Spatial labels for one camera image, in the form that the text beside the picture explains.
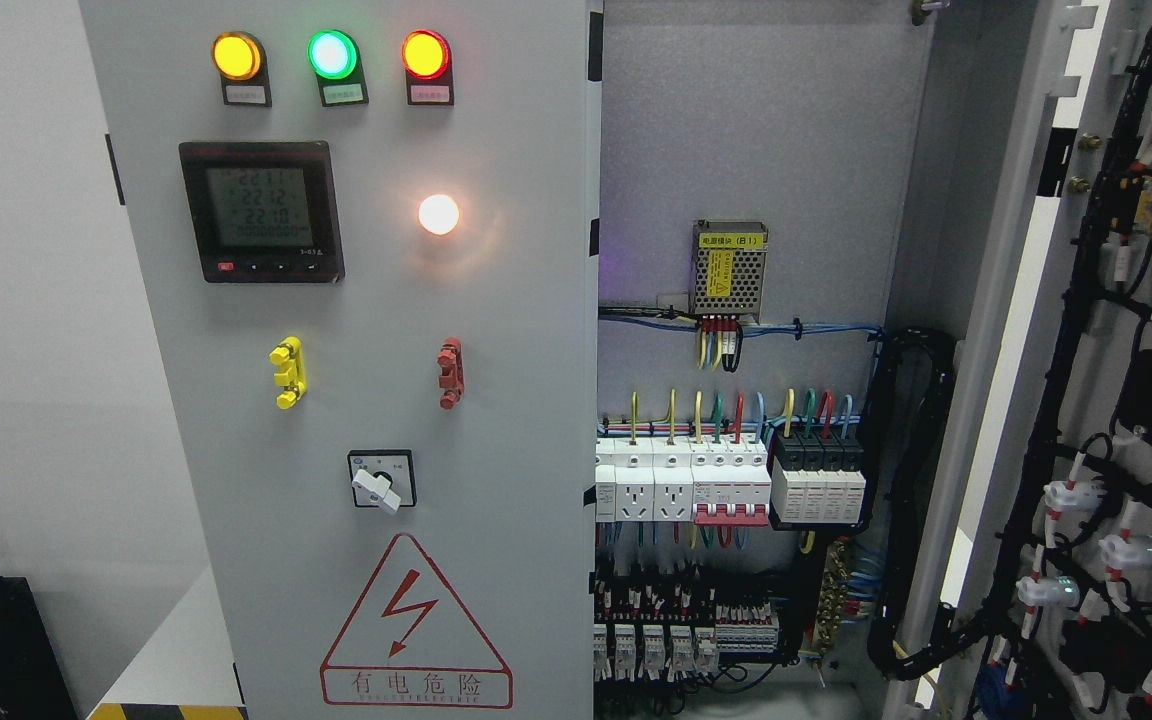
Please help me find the grey cabinet door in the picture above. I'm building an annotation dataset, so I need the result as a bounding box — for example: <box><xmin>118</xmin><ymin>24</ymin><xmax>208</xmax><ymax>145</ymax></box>
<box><xmin>79</xmin><ymin>1</ymin><xmax>599</xmax><ymax>719</ymax></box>
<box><xmin>867</xmin><ymin>1</ymin><xmax>1152</xmax><ymax>719</ymax></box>

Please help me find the white socket and breaker row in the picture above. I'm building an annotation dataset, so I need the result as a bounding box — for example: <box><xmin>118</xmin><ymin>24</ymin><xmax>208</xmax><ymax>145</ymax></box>
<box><xmin>593</xmin><ymin>435</ymin><xmax>771</xmax><ymax>526</ymax></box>

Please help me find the metal mesh power supply module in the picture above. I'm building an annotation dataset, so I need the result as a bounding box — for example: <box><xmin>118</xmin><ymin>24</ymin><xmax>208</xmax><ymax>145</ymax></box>
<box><xmin>690</xmin><ymin>219</ymin><xmax>770</xmax><ymax>320</ymax></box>

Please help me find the white glowing indicator lamp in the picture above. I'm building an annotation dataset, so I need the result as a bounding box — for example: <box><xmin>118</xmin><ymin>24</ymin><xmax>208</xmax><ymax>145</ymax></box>
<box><xmin>417</xmin><ymin>194</ymin><xmax>461</xmax><ymax>236</ymax></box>

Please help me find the black white surge protector block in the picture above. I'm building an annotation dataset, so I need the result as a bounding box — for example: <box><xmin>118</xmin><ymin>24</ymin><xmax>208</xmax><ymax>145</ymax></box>
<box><xmin>771</xmin><ymin>432</ymin><xmax>873</xmax><ymax>535</ymax></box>

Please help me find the relay and terminal row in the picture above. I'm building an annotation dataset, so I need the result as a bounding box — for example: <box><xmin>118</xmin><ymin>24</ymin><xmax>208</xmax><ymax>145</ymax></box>
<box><xmin>588</xmin><ymin>564</ymin><xmax>786</xmax><ymax>683</ymax></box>

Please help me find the red electric hazard warning sticker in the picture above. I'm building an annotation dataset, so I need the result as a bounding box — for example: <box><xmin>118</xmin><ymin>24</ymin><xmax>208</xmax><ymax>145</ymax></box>
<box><xmin>319</xmin><ymin>533</ymin><xmax>515</xmax><ymax>710</ymax></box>

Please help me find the brass terminal bar right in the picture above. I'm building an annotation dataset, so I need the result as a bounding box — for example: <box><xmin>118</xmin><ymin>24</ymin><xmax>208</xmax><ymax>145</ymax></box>
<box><xmin>812</xmin><ymin>538</ymin><xmax>851</xmax><ymax>657</ymax></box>

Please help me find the red indicator lamp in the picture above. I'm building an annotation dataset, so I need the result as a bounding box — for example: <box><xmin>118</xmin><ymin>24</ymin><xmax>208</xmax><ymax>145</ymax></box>
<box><xmin>401</xmin><ymin>29</ymin><xmax>450</xmax><ymax>81</ymax></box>

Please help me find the black digital power meter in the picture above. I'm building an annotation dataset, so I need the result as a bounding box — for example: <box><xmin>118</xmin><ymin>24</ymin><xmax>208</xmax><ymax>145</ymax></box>
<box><xmin>179</xmin><ymin>141</ymin><xmax>346</xmax><ymax>283</ymax></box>

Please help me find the green indicator lamp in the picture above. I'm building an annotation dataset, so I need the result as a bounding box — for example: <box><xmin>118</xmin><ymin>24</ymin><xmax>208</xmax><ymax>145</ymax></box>
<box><xmin>306</xmin><ymin>29</ymin><xmax>358</xmax><ymax>81</ymax></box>

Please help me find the yellow indicator lamp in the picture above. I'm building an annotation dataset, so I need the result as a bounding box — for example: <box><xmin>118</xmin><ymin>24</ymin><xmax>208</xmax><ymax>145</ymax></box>
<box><xmin>211</xmin><ymin>31</ymin><xmax>264</xmax><ymax>82</ymax></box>

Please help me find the red terminal post block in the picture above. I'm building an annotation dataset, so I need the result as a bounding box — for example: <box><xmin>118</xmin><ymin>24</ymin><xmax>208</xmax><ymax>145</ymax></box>
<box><xmin>435</xmin><ymin>338</ymin><xmax>465</xmax><ymax>410</ymax></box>

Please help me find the white rotary selector switch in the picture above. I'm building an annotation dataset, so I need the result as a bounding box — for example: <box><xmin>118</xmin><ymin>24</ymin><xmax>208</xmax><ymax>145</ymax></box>
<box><xmin>347</xmin><ymin>448</ymin><xmax>419</xmax><ymax>515</ymax></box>

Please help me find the yellow terminal post block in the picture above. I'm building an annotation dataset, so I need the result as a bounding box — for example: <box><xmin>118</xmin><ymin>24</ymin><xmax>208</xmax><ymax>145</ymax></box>
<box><xmin>268</xmin><ymin>336</ymin><xmax>308</xmax><ymax>410</ymax></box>

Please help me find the black corrugated cable conduit right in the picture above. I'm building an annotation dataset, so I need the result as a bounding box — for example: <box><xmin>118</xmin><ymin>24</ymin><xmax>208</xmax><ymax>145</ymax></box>
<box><xmin>864</xmin><ymin>327</ymin><xmax>996</xmax><ymax>682</ymax></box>

